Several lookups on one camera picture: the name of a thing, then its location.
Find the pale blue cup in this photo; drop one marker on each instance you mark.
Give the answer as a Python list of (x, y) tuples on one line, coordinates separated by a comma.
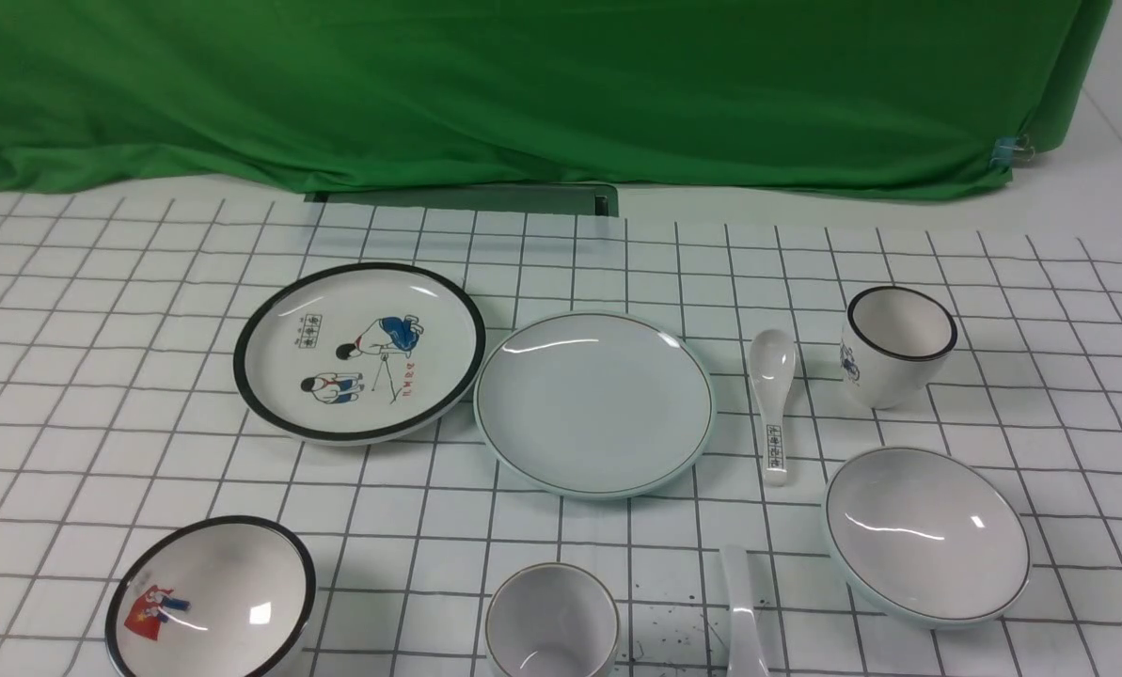
[(551, 619)]

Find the plain white ceramic spoon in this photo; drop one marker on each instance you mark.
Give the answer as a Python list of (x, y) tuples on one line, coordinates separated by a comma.
[(746, 655)]

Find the pale blue bowl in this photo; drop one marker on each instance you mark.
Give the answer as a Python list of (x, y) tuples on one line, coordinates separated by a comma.
[(924, 538)]

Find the pale blue plate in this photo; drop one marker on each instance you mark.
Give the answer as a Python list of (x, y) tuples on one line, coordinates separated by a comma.
[(595, 405)]

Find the grey metal bar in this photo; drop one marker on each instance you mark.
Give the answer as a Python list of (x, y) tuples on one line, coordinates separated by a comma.
[(578, 199)]

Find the black-rimmed cartoon plate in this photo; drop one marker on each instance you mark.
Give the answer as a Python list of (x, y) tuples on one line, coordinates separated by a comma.
[(359, 354)]

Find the white printed ceramic spoon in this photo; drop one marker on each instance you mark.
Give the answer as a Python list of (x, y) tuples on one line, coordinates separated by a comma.
[(771, 367)]

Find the black-rimmed cartoon cup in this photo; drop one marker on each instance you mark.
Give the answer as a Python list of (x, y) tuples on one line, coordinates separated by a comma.
[(895, 340)]

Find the black-rimmed cartoon bowl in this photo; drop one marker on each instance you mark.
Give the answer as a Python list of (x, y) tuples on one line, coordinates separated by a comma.
[(226, 596)]

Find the green backdrop cloth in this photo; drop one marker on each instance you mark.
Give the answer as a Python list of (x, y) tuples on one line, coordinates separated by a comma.
[(872, 99)]

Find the blue binder clip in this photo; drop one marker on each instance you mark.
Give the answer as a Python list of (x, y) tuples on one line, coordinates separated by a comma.
[(1011, 151)]

